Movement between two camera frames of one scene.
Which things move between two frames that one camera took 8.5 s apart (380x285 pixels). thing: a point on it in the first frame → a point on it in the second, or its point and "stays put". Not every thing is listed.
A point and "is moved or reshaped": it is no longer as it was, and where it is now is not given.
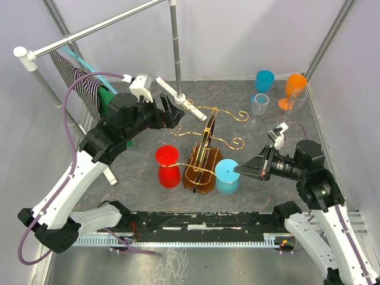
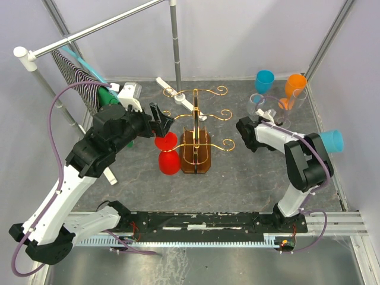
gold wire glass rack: x=204 y=161 → x=195 y=145
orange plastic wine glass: x=294 y=86 stays put
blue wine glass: x=227 y=180 → x=333 y=141
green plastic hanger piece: x=105 y=95 stays put
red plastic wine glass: x=168 y=155 is moved or reshaped
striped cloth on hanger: x=87 y=89 stays put
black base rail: x=203 y=223 stays put
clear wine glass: x=295 y=104 stays put
